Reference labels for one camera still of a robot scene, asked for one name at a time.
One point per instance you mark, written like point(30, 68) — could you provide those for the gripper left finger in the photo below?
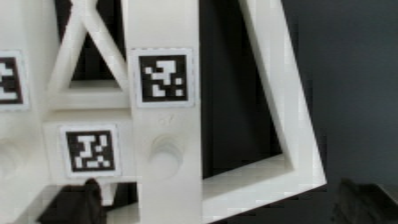
point(74, 207)

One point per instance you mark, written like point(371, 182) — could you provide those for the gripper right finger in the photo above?
point(364, 206)

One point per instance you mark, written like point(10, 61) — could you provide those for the white chair seat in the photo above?
point(277, 133)

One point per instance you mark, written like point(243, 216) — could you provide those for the white chair back frame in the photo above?
point(30, 36)

